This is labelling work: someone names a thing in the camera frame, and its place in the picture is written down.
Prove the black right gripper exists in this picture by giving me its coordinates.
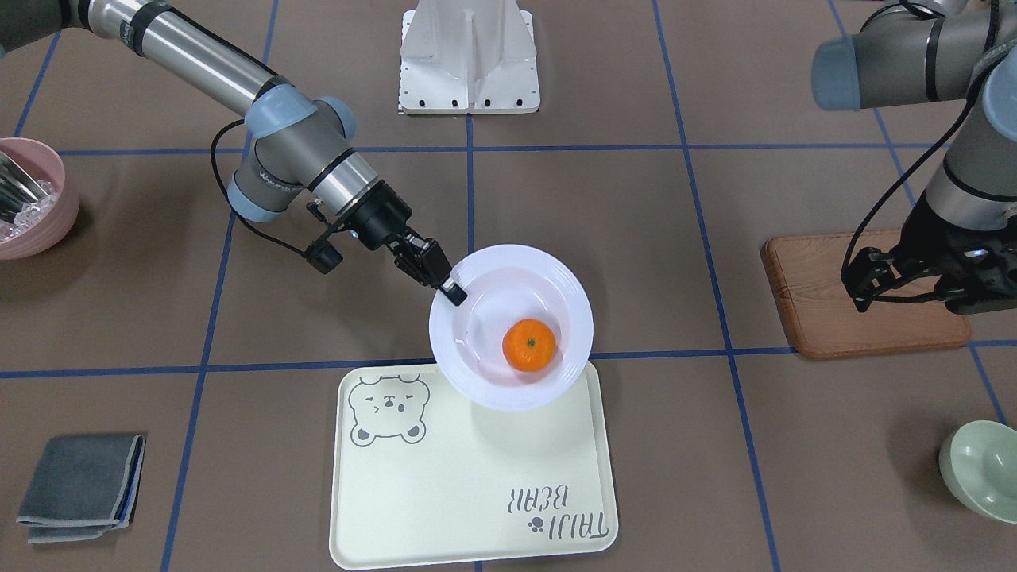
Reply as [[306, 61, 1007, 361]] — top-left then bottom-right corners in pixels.
[[350, 181, 468, 307]]

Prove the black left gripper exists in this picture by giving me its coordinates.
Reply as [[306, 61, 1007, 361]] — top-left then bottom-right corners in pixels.
[[841, 195, 965, 312]]

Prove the white round plate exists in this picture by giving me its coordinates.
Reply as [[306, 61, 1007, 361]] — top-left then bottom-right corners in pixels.
[[429, 244, 594, 412]]

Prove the orange fruit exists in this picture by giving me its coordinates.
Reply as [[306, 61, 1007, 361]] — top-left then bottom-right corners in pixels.
[[501, 319, 557, 373]]

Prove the cream bear tray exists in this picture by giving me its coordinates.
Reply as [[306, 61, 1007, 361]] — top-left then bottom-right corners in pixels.
[[328, 365, 620, 570]]

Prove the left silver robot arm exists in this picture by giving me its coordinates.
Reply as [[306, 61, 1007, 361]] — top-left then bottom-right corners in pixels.
[[810, 1, 1016, 314]]

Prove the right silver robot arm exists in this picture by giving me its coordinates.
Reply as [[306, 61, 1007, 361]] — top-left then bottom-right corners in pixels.
[[2, 1, 467, 307]]

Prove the wooden cutting board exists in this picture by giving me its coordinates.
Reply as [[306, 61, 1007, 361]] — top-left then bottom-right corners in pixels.
[[760, 231, 971, 361]]

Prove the green ceramic bowl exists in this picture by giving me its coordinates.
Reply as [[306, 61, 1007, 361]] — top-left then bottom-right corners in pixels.
[[938, 420, 1016, 524]]

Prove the grey folded cloth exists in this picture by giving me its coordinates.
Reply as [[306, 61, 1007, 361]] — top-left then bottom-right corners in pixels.
[[16, 434, 146, 544]]

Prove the pink bowl with ice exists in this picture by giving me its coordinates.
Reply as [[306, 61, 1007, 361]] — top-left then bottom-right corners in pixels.
[[1, 137, 80, 261]]

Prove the metal scoop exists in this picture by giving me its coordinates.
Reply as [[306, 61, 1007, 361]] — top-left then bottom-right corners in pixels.
[[1, 152, 53, 226]]

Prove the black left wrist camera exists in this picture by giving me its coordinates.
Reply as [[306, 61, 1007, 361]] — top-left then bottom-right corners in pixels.
[[944, 222, 1016, 314]]

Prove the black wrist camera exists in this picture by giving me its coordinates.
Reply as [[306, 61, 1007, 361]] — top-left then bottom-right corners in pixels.
[[303, 199, 346, 275], [944, 222, 1016, 314]]

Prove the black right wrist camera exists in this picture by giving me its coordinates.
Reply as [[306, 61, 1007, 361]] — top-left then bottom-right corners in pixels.
[[303, 199, 346, 275]]

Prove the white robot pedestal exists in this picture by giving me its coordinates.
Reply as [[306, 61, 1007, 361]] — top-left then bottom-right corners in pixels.
[[397, 1, 541, 116]]

